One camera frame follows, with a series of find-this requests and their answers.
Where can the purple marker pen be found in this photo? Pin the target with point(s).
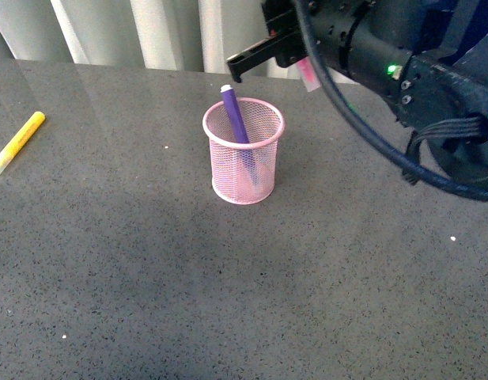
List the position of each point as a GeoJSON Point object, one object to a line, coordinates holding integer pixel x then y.
{"type": "Point", "coordinates": [232, 108]}

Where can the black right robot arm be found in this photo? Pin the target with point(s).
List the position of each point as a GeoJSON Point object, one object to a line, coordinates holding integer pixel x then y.
{"type": "Point", "coordinates": [427, 60]}

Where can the grey pleated curtain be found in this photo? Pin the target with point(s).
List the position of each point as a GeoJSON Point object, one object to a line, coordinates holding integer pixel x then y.
{"type": "Point", "coordinates": [167, 35]}

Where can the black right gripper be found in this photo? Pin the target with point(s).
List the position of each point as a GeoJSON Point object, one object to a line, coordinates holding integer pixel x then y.
{"type": "Point", "coordinates": [349, 41]}

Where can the pink mesh pen cup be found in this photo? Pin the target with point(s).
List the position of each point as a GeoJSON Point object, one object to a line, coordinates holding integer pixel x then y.
{"type": "Point", "coordinates": [244, 173]}

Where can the pink marker pen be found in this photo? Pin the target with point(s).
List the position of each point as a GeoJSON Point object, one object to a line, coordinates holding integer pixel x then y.
{"type": "Point", "coordinates": [308, 75]}

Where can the yellow marker pen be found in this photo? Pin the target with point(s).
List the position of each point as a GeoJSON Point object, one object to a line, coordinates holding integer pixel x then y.
{"type": "Point", "coordinates": [18, 141]}

